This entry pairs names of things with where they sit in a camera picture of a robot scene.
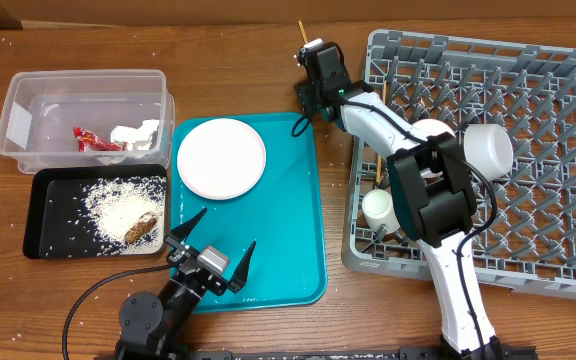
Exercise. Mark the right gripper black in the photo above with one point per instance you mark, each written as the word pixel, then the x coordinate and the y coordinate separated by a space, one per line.
pixel 307 100

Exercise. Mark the white paper cup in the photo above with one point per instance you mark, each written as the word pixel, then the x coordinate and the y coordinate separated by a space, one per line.
pixel 378 210

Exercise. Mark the brown food scrap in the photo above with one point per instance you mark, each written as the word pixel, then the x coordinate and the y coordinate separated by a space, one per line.
pixel 143 225

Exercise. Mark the red snack wrapper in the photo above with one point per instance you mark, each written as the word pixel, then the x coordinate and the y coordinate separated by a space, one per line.
pixel 89 141

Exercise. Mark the black plastic tray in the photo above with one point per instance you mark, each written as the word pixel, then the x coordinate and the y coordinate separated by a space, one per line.
pixel 60 225

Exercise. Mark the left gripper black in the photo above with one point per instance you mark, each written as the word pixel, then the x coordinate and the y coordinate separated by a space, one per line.
pixel 179 232

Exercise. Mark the white rice pile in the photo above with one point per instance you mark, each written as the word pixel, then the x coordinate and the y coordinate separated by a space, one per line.
pixel 109 207

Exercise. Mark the teal plastic tray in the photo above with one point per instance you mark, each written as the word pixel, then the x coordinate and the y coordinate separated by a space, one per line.
pixel 280 219

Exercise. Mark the small pink bowl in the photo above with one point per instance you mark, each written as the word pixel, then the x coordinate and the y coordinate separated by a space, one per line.
pixel 433 127

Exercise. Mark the large white plate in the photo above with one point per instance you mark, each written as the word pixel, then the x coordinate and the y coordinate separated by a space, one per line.
pixel 221 159

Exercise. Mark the crumpled white napkin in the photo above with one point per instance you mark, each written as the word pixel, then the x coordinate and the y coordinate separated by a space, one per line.
pixel 135 139

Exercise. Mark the clear plastic bin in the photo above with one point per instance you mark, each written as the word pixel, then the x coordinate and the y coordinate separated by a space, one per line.
pixel 42 108

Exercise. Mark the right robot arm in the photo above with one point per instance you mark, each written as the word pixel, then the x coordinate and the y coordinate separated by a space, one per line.
pixel 431 188

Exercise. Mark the grey bowl with rice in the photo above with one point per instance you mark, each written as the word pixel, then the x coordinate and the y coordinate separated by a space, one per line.
pixel 489 149

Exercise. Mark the grey dishwasher rack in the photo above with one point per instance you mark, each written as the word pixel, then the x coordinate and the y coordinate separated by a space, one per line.
pixel 530 90

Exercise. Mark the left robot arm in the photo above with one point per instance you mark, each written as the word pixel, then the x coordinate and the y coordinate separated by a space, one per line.
pixel 150 323

